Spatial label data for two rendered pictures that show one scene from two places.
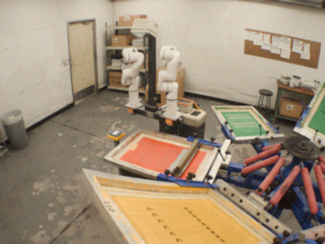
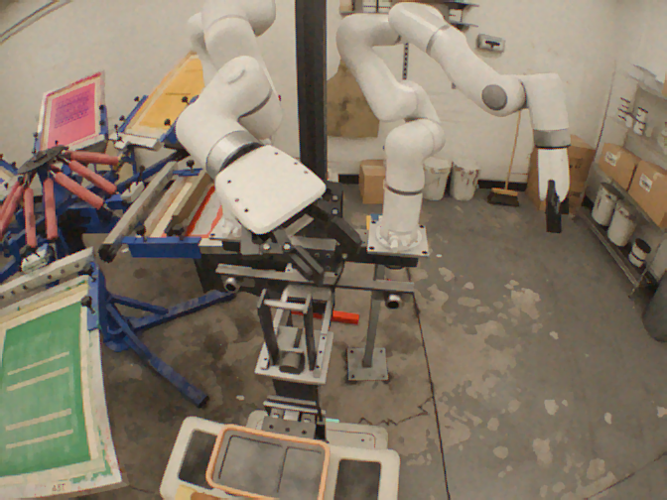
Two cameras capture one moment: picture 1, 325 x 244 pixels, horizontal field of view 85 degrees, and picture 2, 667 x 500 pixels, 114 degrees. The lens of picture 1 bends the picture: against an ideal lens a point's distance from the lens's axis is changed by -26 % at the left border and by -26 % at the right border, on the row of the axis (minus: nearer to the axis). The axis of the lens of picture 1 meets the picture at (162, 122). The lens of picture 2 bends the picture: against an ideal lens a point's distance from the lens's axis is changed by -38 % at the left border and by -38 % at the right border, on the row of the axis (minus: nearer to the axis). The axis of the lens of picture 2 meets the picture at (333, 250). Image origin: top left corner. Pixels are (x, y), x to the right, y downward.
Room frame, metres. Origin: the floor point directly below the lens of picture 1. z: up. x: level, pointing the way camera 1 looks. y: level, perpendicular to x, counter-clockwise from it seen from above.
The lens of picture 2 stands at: (2.77, -0.20, 1.69)
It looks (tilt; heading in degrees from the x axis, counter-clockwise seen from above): 39 degrees down; 154
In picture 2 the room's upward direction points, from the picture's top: straight up
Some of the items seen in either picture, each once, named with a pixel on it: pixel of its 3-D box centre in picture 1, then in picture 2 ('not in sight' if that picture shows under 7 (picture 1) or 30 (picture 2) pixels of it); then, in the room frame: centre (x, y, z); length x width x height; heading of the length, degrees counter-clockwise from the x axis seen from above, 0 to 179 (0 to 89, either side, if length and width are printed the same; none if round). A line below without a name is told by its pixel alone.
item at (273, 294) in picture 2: not in sight; (252, 268); (1.73, -0.04, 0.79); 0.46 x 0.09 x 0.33; 64
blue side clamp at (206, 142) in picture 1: (203, 144); (164, 246); (1.69, -0.35, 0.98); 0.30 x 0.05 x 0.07; 64
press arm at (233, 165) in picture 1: (231, 166); (125, 200); (1.29, -0.52, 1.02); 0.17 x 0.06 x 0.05; 64
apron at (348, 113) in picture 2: not in sight; (353, 83); (0.03, 1.34, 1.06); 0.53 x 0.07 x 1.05; 64
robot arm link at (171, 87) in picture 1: (170, 90); not in sight; (1.94, -0.07, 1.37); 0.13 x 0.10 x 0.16; 87
